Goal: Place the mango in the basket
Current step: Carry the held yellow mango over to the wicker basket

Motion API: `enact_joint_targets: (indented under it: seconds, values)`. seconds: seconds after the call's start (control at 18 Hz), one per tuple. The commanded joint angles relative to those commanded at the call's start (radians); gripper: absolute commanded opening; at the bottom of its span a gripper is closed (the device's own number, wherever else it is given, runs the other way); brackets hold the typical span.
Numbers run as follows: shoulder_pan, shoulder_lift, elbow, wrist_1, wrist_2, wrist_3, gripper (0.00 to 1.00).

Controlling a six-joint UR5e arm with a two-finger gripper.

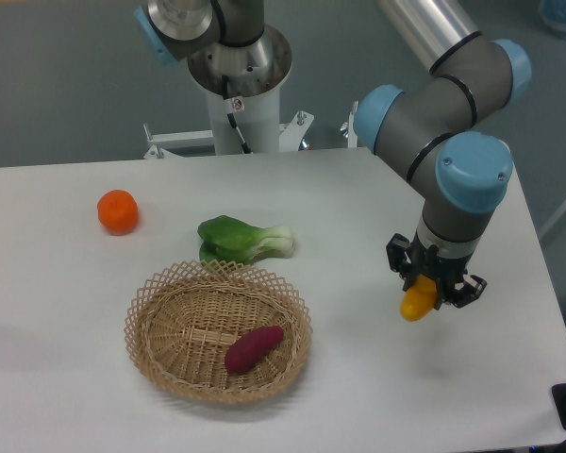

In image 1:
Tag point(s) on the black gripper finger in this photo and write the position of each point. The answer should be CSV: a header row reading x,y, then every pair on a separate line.
x,y
461,294
399,254

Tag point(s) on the yellow mango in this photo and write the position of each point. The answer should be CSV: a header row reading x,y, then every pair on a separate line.
x,y
419,299

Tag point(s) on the purple sweet potato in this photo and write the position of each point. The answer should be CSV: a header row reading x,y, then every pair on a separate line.
x,y
243,355

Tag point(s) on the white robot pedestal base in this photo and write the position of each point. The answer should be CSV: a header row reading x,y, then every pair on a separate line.
x,y
242,90

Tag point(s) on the woven wicker basket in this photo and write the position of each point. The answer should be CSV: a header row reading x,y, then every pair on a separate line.
x,y
185,318

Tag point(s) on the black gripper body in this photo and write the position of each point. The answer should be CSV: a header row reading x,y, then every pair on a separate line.
x,y
432,262

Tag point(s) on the blue object top right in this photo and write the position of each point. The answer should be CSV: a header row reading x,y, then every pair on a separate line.
x,y
553,15

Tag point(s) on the green bok choy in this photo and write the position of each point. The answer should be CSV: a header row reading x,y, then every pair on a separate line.
x,y
229,239

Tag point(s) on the orange tangerine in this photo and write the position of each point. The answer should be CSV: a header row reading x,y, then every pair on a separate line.
x,y
118,212

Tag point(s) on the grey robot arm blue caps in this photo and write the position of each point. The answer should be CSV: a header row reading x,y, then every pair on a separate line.
x,y
426,137

